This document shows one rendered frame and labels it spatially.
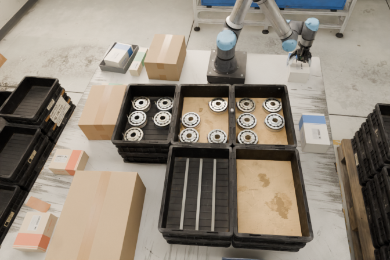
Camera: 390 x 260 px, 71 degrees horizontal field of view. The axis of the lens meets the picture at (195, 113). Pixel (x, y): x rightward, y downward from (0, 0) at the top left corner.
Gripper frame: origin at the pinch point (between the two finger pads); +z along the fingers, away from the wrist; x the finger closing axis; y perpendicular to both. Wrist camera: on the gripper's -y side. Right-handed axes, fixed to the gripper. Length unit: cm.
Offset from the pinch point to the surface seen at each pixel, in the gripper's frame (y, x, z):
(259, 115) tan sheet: 50, -25, -7
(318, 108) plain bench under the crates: 30.5, 11.6, 6.1
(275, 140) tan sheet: 65, -16, -7
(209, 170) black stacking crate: 86, -48, -7
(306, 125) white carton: 51, 1, -3
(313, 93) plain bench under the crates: 18.4, 9.6, 6.1
